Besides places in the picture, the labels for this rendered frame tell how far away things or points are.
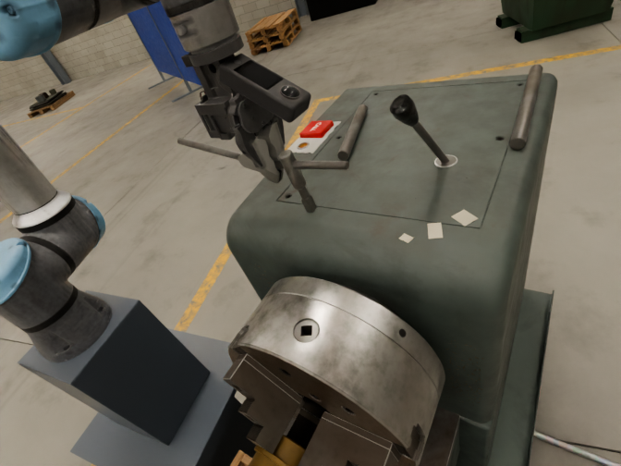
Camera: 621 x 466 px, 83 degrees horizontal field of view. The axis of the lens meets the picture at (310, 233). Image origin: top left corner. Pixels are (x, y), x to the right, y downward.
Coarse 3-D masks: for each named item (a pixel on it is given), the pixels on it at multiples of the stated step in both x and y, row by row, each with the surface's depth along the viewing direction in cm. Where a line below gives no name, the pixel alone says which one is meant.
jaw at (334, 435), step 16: (336, 416) 48; (320, 432) 47; (336, 432) 46; (352, 432) 45; (368, 432) 44; (416, 432) 44; (320, 448) 45; (336, 448) 44; (352, 448) 44; (368, 448) 43; (384, 448) 42; (400, 448) 43; (416, 448) 44; (304, 464) 45; (320, 464) 44; (336, 464) 43; (352, 464) 44; (368, 464) 42; (384, 464) 41
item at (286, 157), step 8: (288, 152) 51; (280, 160) 52; (288, 160) 51; (296, 160) 53; (288, 168) 52; (296, 168) 53; (288, 176) 53; (296, 176) 53; (296, 184) 54; (304, 184) 55; (304, 192) 56; (304, 200) 57; (312, 200) 58; (312, 208) 58
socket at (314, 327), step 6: (300, 324) 45; (306, 324) 45; (312, 324) 44; (294, 330) 44; (300, 330) 44; (306, 330) 45; (312, 330) 44; (318, 330) 44; (294, 336) 44; (300, 336) 44; (306, 336) 43; (312, 336) 43; (306, 342) 43
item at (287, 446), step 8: (280, 440) 47; (288, 440) 47; (256, 448) 47; (280, 448) 46; (288, 448) 46; (296, 448) 46; (304, 448) 47; (256, 456) 46; (264, 456) 45; (272, 456) 45; (280, 456) 46; (288, 456) 46; (296, 456) 46; (256, 464) 45; (264, 464) 45; (272, 464) 44; (280, 464) 44; (288, 464) 45; (296, 464) 45
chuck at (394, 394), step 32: (256, 320) 50; (288, 320) 46; (320, 320) 44; (352, 320) 44; (256, 352) 46; (288, 352) 42; (320, 352) 42; (352, 352) 42; (384, 352) 43; (288, 384) 49; (320, 384) 41; (352, 384) 40; (384, 384) 41; (416, 384) 44; (352, 416) 44; (384, 416) 40; (416, 416) 43
